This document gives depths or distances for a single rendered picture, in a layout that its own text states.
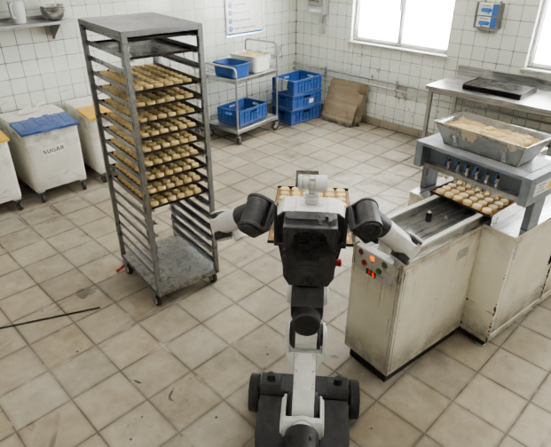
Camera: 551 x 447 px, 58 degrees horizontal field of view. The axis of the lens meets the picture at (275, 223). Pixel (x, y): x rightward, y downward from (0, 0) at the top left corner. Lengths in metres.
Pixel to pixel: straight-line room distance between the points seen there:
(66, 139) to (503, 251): 3.93
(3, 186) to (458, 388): 4.08
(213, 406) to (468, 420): 1.37
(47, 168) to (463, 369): 3.98
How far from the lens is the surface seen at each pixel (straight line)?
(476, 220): 2.95
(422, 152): 3.14
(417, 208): 2.98
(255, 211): 1.91
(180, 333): 3.37
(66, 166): 5.27
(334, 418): 2.65
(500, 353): 3.47
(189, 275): 3.61
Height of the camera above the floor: 2.22
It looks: 30 degrees down
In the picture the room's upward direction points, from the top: straight up
